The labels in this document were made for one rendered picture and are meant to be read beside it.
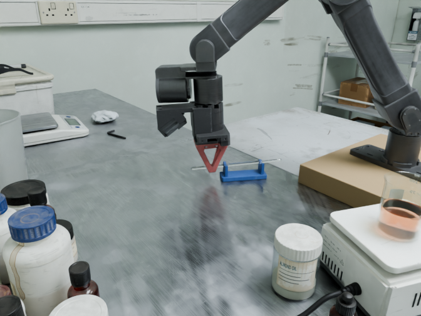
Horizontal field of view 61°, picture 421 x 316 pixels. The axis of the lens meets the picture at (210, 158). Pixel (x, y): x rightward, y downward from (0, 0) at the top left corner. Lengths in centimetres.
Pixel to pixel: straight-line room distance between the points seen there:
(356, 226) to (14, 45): 146
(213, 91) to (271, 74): 179
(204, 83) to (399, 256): 43
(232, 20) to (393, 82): 31
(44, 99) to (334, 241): 104
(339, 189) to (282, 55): 187
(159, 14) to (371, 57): 129
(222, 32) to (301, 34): 199
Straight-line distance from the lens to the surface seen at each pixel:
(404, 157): 79
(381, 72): 73
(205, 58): 65
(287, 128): 114
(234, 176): 77
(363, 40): 71
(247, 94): 233
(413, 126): 76
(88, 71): 176
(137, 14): 179
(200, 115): 69
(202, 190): 73
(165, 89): 69
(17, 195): 64
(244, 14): 67
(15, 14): 162
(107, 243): 60
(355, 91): 280
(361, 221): 51
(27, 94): 129
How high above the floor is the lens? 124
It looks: 23 degrees down
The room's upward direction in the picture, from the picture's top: straight up
